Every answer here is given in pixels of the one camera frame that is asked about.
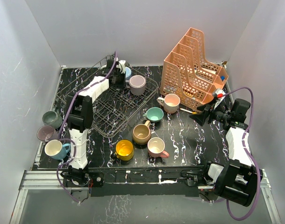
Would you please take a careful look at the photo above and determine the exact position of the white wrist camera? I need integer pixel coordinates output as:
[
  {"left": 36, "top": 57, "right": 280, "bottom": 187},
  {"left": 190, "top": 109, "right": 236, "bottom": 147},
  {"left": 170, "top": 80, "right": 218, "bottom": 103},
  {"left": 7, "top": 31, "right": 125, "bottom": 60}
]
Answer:
[
  {"left": 213, "top": 88, "right": 226, "bottom": 109},
  {"left": 116, "top": 60, "right": 126, "bottom": 74}
]

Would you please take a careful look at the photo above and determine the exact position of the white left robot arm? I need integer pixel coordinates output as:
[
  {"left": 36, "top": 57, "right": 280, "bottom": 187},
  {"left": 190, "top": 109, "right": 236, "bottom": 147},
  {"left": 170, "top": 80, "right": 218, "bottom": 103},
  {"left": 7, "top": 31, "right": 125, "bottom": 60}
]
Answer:
[{"left": 61, "top": 58, "right": 128, "bottom": 186}]

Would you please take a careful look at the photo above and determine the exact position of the lilac ceramic mug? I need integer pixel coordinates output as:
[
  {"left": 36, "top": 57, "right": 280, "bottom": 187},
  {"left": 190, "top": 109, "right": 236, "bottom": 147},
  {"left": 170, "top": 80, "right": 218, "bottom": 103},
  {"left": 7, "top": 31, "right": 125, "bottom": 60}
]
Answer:
[{"left": 129, "top": 75, "right": 146, "bottom": 96}]

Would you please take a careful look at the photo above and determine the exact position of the pink mug white inside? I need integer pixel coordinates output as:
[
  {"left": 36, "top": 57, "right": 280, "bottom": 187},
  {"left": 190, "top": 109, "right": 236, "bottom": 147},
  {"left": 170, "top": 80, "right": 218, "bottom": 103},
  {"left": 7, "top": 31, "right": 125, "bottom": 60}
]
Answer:
[{"left": 147, "top": 137, "right": 169, "bottom": 158}]

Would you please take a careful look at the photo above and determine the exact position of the mauve pink mug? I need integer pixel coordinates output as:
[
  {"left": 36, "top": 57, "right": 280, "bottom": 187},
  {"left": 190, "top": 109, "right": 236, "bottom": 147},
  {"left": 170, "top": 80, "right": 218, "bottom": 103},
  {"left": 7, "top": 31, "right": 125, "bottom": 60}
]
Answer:
[{"left": 37, "top": 125, "right": 58, "bottom": 142}]

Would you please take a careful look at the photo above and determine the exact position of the grey green mug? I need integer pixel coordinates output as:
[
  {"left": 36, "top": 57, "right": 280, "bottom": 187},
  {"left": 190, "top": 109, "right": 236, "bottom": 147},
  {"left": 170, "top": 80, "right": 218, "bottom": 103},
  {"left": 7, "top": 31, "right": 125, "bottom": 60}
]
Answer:
[{"left": 42, "top": 111, "right": 63, "bottom": 129}]

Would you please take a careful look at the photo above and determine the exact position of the white yellow marker pen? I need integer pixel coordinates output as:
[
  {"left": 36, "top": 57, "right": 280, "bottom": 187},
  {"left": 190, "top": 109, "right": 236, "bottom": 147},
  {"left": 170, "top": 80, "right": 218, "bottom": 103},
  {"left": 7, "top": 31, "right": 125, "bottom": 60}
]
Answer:
[{"left": 180, "top": 108, "right": 197, "bottom": 114}]

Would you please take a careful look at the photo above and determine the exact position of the yellow mug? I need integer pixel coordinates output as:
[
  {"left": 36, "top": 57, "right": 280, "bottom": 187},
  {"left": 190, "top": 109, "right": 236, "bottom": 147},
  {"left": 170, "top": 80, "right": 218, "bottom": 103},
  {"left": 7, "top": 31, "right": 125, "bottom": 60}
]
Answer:
[{"left": 113, "top": 140, "right": 134, "bottom": 161}]

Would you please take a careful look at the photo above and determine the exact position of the aluminium frame rail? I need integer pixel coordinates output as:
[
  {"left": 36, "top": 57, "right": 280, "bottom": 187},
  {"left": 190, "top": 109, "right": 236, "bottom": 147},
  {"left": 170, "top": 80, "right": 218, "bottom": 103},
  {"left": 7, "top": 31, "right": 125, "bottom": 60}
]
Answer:
[{"left": 10, "top": 170, "right": 281, "bottom": 224}]

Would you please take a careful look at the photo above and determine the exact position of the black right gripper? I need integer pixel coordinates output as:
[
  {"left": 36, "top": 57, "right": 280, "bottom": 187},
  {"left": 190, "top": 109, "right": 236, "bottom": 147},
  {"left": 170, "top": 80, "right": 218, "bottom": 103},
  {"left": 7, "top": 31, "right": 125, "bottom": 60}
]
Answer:
[{"left": 190, "top": 99, "right": 232, "bottom": 126}]

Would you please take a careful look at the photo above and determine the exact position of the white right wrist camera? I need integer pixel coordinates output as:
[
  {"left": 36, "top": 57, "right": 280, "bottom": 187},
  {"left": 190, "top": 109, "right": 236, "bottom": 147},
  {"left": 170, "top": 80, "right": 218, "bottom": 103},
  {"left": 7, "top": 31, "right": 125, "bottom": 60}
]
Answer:
[{"left": 213, "top": 88, "right": 226, "bottom": 109}]

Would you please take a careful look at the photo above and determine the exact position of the grey wire dish rack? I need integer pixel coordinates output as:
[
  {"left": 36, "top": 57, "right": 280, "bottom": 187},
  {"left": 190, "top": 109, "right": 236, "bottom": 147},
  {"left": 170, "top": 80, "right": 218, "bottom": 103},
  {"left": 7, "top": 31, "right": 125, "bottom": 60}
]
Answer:
[{"left": 54, "top": 55, "right": 161, "bottom": 138}]

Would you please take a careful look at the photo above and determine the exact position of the blue mug cream inside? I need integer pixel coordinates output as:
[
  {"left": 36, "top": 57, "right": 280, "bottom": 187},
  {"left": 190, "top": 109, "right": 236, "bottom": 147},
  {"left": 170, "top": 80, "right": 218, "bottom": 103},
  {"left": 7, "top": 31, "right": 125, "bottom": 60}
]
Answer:
[{"left": 44, "top": 140, "right": 71, "bottom": 160}]

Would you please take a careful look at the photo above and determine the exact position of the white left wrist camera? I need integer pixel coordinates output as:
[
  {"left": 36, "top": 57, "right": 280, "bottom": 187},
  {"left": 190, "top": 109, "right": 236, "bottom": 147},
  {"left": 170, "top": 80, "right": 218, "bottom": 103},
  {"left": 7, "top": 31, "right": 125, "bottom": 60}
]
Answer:
[{"left": 116, "top": 60, "right": 126, "bottom": 74}]

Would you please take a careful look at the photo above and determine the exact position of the cream pink speckled mug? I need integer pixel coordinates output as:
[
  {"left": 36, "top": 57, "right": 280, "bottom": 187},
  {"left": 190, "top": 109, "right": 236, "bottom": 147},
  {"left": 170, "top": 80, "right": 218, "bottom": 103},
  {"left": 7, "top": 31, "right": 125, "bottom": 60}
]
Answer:
[{"left": 157, "top": 93, "right": 180, "bottom": 114}]

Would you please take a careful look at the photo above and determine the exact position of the light blue textured mug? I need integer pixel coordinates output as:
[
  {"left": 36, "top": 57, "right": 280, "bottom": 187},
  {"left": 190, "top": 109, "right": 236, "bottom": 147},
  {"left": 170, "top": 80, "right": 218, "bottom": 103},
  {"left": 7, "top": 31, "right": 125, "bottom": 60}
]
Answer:
[{"left": 125, "top": 66, "right": 132, "bottom": 82}]

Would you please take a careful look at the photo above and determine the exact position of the peach plastic file organizer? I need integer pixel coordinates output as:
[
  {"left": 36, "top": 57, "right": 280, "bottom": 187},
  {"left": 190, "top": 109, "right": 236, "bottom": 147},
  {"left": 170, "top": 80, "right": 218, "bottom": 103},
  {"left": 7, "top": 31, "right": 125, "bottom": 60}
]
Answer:
[{"left": 160, "top": 28, "right": 228, "bottom": 111}]

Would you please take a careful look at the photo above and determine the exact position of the teal green cup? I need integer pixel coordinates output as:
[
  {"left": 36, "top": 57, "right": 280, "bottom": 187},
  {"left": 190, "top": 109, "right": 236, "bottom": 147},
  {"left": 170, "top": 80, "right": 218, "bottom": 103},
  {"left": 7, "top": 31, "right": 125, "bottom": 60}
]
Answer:
[{"left": 143, "top": 107, "right": 164, "bottom": 122}]

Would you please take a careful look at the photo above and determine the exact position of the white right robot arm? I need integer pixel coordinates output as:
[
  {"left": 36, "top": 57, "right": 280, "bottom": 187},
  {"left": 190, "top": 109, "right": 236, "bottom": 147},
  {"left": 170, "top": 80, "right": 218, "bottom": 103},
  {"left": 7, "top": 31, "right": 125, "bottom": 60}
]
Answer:
[{"left": 190, "top": 98, "right": 263, "bottom": 207}]

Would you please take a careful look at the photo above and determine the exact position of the tan brown mug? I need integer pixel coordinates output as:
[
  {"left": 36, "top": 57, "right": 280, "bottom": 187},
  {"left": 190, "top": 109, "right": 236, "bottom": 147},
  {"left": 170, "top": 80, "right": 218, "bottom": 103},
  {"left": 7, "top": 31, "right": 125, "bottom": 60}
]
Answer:
[{"left": 132, "top": 120, "right": 151, "bottom": 145}]

